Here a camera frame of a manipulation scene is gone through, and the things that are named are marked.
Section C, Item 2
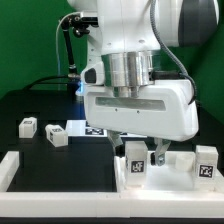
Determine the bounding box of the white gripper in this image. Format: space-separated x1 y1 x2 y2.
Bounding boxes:
84 80 199 166

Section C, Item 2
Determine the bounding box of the white square tabletop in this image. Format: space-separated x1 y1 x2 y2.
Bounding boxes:
114 151 224 193

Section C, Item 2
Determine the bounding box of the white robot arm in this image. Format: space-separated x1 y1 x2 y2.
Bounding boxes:
67 0 219 165

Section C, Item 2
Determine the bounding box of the white sheet with tags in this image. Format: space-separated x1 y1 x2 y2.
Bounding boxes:
64 119 148 139

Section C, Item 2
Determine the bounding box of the white U-shaped fence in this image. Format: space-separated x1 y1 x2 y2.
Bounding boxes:
0 151 224 218

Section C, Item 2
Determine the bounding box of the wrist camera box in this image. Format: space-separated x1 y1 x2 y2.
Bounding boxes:
81 61 105 85

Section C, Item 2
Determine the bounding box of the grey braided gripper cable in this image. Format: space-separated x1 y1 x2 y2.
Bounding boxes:
149 0 198 106

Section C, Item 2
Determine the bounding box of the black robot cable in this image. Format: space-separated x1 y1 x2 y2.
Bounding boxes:
22 15 83 92

